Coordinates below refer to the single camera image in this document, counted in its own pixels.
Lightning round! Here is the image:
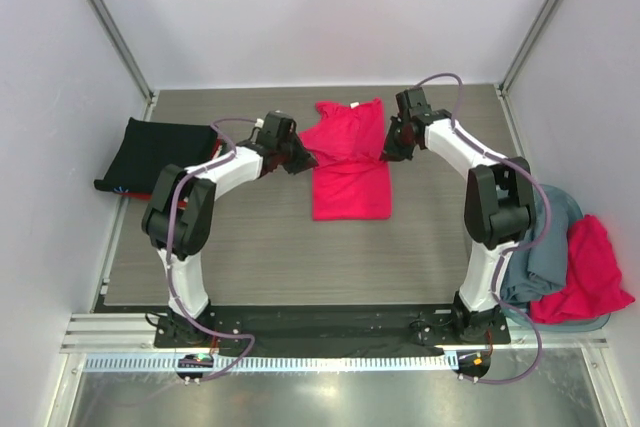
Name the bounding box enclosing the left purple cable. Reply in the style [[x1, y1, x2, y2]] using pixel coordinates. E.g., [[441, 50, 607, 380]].
[[144, 118, 257, 381]]

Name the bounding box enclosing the blue plastic basket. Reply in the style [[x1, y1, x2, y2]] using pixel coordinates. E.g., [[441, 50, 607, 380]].
[[513, 188, 611, 333]]

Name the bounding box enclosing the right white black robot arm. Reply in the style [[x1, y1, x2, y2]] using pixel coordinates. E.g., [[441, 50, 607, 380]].
[[381, 87, 536, 343]]

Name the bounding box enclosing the slotted white cable duct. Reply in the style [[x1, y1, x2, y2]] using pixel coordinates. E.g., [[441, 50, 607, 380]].
[[84, 352, 458, 375]]

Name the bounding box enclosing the left aluminium frame post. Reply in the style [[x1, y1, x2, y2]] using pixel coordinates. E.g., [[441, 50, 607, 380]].
[[86, 0, 154, 104]]

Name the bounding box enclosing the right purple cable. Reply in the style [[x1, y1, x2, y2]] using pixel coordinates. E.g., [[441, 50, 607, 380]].
[[414, 72, 554, 386]]

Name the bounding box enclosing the black t shirt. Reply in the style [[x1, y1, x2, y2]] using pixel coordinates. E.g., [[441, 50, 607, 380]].
[[93, 118, 217, 195]]

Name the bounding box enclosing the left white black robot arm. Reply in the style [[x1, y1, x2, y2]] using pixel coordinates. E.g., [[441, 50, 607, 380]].
[[141, 111, 317, 348]]

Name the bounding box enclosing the aluminium frame post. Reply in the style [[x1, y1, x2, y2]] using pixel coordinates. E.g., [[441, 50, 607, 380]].
[[498, 0, 563, 96], [86, 0, 154, 104]]

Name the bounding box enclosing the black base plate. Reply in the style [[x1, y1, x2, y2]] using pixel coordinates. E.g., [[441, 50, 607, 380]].
[[145, 304, 511, 358]]

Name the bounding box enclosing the purple cable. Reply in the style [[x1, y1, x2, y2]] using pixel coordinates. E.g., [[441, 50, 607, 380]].
[[414, 72, 554, 386], [144, 118, 257, 381]]

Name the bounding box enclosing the grey blue t shirt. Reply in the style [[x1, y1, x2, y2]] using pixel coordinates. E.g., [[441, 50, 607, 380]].
[[500, 185, 584, 306]]

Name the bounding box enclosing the pink t shirt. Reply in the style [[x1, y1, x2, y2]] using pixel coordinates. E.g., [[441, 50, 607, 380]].
[[300, 98, 392, 221], [530, 215, 635, 324]]

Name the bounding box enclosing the right aluminium frame post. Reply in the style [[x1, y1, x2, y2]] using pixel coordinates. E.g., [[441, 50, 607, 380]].
[[498, 0, 563, 96]]

